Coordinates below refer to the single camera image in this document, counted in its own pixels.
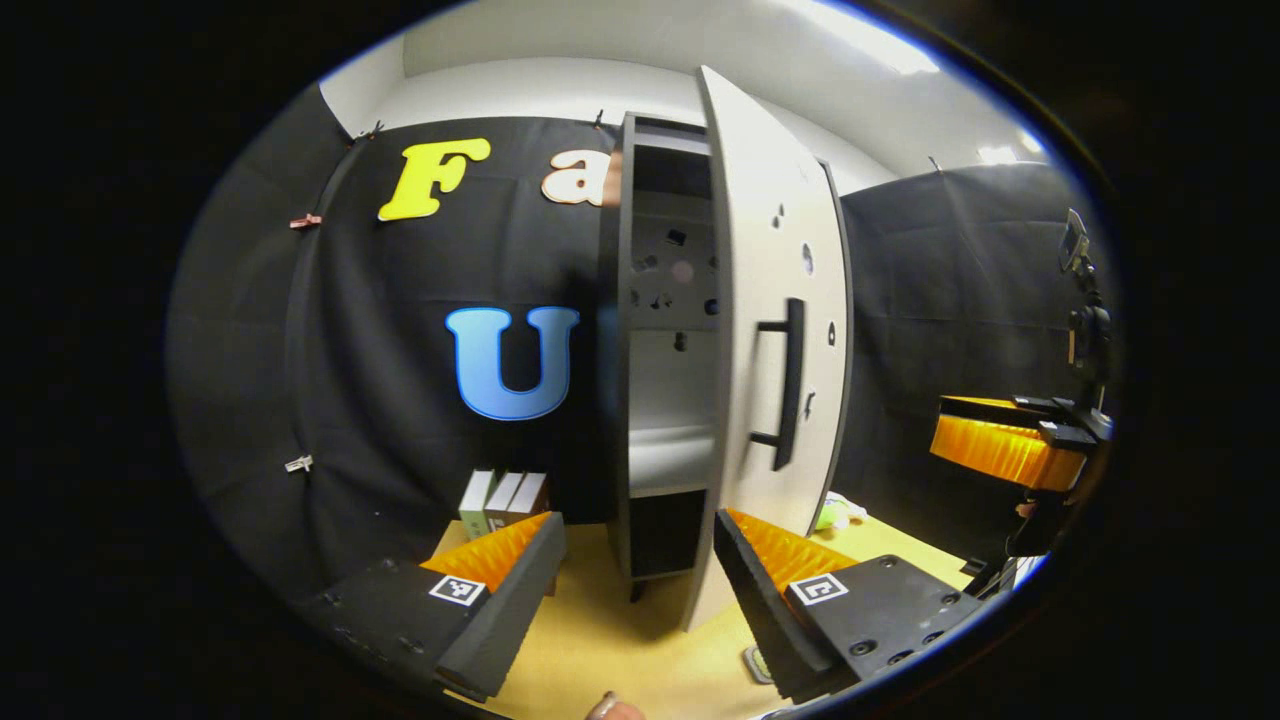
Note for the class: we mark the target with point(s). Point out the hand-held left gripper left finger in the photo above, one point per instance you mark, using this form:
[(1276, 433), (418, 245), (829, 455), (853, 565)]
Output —
[(510, 600)]

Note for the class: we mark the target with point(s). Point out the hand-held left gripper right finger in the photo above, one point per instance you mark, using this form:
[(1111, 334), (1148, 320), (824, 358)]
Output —
[(765, 610)]

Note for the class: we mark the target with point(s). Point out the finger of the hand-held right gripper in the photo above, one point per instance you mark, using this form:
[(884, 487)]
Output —
[(1000, 450), (1010, 405)]

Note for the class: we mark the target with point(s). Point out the grey cabinet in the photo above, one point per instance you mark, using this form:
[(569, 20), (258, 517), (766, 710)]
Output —
[(660, 390)]

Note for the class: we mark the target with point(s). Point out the beige cabinet door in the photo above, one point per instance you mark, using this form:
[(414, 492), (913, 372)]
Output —
[(760, 250)]

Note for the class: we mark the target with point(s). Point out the white cabinet shelf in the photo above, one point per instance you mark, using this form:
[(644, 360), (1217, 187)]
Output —
[(665, 460)]

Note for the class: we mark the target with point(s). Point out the white and green crumpled item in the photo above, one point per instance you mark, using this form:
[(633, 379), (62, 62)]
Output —
[(840, 513)]

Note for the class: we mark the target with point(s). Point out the small ceiling light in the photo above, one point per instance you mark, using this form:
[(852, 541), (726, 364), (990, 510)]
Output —
[(1010, 152)]

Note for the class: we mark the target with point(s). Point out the white clip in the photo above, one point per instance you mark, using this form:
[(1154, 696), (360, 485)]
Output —
[(298, 463)]

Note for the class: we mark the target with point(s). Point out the black backdrop cloth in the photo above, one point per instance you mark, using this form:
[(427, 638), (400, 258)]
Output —
[(250, 350)]

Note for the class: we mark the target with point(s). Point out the pink clip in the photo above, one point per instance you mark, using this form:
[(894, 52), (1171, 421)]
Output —
[(305, 221)]

